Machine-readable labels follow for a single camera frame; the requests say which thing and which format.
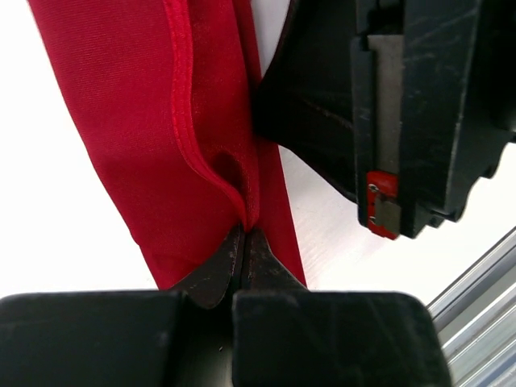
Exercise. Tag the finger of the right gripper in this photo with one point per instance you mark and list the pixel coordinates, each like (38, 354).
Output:
(304, 102)

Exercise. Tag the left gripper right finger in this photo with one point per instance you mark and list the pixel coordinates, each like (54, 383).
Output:
(261, 270)

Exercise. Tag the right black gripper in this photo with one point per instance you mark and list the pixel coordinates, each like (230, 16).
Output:
(433, 88)

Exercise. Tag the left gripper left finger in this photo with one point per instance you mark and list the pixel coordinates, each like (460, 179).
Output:
(208, 284)

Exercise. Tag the red cloth napkin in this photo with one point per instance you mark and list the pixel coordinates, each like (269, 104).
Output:
(160, 93)

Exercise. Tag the aluminium mounting rail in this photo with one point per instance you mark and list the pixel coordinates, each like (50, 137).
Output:
(475, 319)

